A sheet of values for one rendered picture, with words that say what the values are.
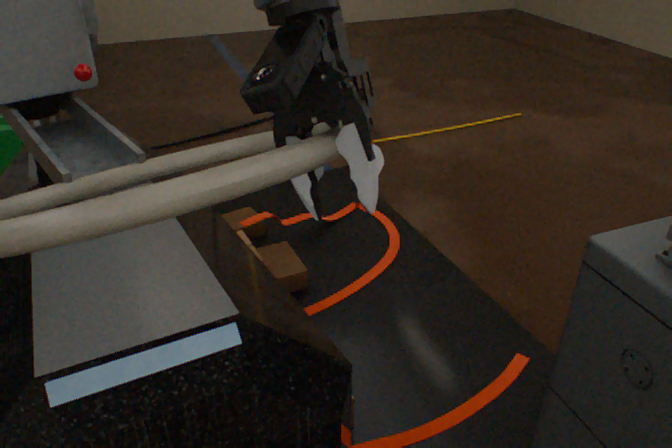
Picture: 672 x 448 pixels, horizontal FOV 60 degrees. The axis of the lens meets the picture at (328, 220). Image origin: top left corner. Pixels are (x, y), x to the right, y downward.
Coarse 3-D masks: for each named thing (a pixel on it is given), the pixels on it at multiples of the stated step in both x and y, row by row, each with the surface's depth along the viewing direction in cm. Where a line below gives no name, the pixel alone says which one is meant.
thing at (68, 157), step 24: (72, 96) 112; (24, 120) 101; (72, 120) 113; (96, 120) 101; (48, 144) 103; (72, 144) 103; (96, 144) 102; (120, 144) 93; (48, 168) 90; (72, 168) 94; (96, 168) 93
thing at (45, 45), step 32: (0, 0) 99; (32, 0) 101; (64, 0) 104; (0, 32) 100; (32, 32) 103; (64, 32) 107; (0, 64) 103; (32, 64) 106; (64, 64) 109; (0, 96) 105; (32, 96) 108
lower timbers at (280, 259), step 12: (228, 216) 272; (240, 216) 272; (240, 228) 263; (252, 228) 267; (264, 228) 271; (264, 252) 244; (276, 252) 244; (288, 252) 244; (264, 264) 237; (276, 264) 237; (288, 264) 237; (300, 264) 237; (276, 276) 230; (288, 276) 231; (300, 276) 233; (288, 288) 234; (300, 288) 236
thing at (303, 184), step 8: (288, 136) 58; (296, 136) 58; (304, 136) 58; (288, 144) 58; (320, 168) 63; (304, 176) 58; (312, 176) 59; (320, 176) 63; (296, 184) 59; (304, 184) 59; (312, 184) 59; (304, 192) 59; (312, 192) 59; (304, 200) 59; (312, 200) 59; (320, 200) 60; (312, 208) 59; (320, 208) 60; (320, 216) 60
